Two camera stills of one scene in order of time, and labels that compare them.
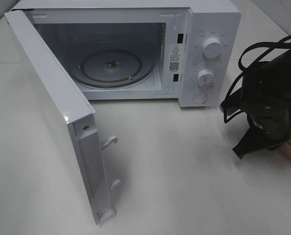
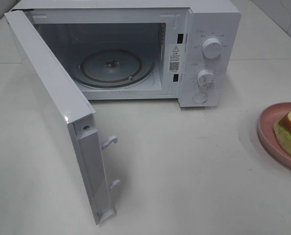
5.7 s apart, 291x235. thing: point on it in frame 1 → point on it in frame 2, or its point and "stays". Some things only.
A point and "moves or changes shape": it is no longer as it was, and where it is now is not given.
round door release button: (200, 97) stays
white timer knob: (206, 78) stays
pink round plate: (288, 149) moves or changes shape
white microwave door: (75, 108) stays
